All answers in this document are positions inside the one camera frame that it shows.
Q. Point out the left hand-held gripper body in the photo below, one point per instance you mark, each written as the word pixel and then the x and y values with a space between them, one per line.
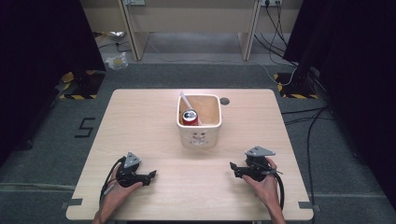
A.
pixel 130 174

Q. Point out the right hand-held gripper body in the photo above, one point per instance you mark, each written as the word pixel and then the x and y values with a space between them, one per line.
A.
pixel 258 163

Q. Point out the cream square bin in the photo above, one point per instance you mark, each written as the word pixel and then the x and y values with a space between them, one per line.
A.
pixel 199 135

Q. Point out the red drink can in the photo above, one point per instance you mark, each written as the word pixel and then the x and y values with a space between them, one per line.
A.
pixel 190 118

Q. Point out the white drinking straw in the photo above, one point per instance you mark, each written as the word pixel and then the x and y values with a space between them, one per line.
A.
pixel 186 101

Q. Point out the person's left hand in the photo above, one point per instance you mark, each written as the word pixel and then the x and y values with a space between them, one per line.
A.
pixel 116 197

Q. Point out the person's right hand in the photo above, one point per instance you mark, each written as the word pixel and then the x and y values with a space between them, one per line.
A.
pixel 267 193

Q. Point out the grey tape piece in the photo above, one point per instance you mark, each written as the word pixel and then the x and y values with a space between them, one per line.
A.
pixel 72 203
pixel 308 206

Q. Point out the black striped-edge stand base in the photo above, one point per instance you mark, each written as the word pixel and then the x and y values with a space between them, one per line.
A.
pixel 295 88
pixel 84 87

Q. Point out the clear plastic bag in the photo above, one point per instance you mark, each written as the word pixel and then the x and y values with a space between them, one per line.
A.
pixel 117 61

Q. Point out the black curtain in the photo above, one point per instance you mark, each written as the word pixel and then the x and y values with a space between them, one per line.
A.
pixel 40 62
pixel 358 77

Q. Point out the silver foil bag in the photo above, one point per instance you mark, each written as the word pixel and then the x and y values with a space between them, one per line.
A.
pixel 113 34

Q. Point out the white wall socket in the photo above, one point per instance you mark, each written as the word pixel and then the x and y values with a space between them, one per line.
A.
pixel 134 2
pixel 271 2

